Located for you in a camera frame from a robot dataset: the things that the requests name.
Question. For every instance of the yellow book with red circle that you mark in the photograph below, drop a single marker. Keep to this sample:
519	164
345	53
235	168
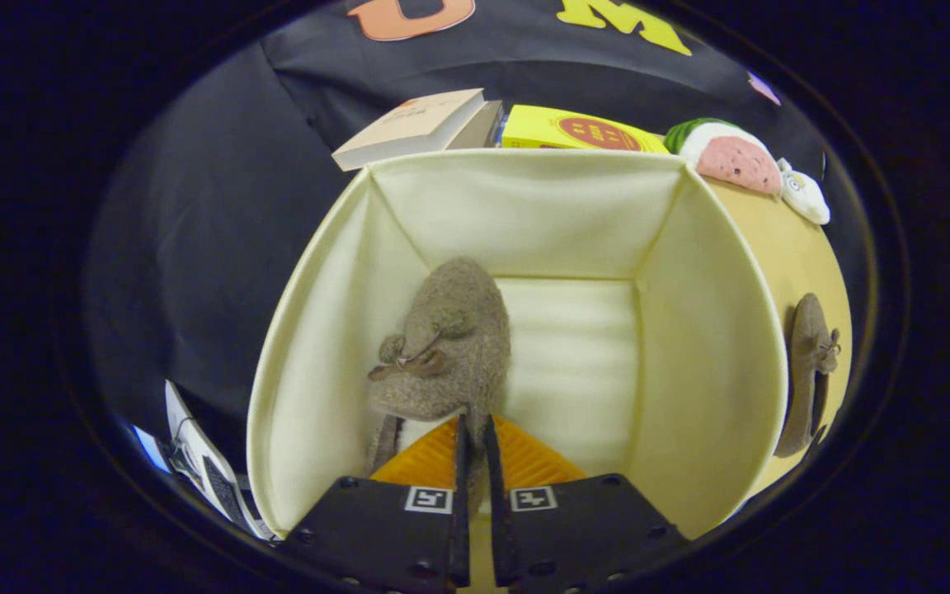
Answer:
574	132

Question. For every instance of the beige cover book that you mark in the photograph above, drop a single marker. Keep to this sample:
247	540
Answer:
409	128

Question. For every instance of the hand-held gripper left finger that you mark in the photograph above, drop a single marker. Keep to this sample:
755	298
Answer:
376	536

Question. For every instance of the watermelon slice plush toy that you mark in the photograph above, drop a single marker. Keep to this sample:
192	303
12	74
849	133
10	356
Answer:
735	157

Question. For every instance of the brown felt slipper shoe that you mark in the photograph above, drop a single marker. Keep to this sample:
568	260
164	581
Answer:
805	371
463	313

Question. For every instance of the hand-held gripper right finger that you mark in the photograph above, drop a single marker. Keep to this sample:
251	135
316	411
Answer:
582	532

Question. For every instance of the black backdrop cloth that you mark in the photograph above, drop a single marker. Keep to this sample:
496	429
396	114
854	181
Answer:
211	247

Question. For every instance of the cream fabric storage box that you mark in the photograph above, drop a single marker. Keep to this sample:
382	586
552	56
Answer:
706	346

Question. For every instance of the grey cover book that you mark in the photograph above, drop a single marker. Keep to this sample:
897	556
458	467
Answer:
479	124

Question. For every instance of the small white plush toy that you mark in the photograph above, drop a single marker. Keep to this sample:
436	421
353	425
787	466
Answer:
805	196

